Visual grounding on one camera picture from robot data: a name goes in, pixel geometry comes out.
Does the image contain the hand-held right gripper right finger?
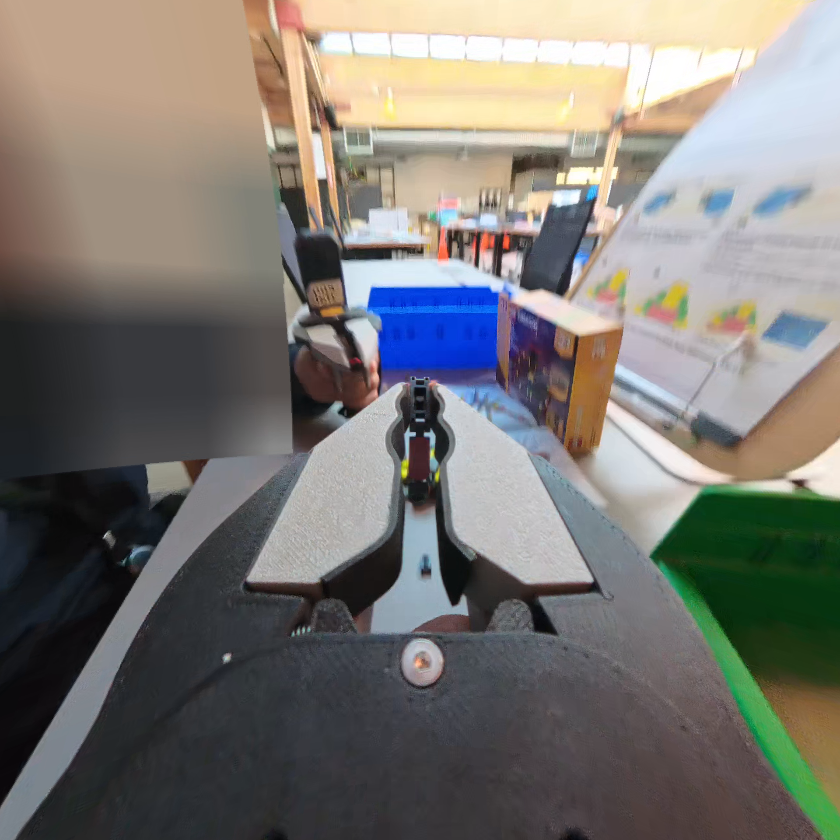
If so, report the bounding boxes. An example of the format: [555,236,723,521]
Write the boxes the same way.
[430,385,596,632]

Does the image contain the person's left hand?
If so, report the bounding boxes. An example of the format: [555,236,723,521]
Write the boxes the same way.
[292,353,382,412]

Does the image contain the blue storage bin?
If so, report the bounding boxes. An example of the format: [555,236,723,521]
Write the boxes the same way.
[366,285,509,371]

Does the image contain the large spider instruction booklet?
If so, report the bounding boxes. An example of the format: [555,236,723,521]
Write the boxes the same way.
[446,382,572,463]

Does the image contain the black red brick leg segment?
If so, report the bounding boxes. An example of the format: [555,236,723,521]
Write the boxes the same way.
[400,375,442,505]

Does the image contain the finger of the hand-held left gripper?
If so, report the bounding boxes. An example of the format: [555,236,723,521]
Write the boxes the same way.
[294,322,355,370]
[348,319,382,388]

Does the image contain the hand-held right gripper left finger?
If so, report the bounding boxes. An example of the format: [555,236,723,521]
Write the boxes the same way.
[245,382,408,614]

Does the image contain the silver round metal object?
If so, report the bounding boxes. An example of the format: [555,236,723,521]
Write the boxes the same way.
[101,528,155,577]

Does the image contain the yellow purple toy set box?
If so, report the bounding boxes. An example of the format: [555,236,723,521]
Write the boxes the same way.
[495,289,624,457]

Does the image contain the white instruction poster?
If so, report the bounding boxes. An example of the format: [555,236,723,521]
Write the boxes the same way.
[571,0,840,437]

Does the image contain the plywood poster stand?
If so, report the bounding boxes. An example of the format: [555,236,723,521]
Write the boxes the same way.
[566,0,840,483]

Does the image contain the green storage bin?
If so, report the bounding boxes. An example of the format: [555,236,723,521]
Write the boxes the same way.
[650,486,840,840]

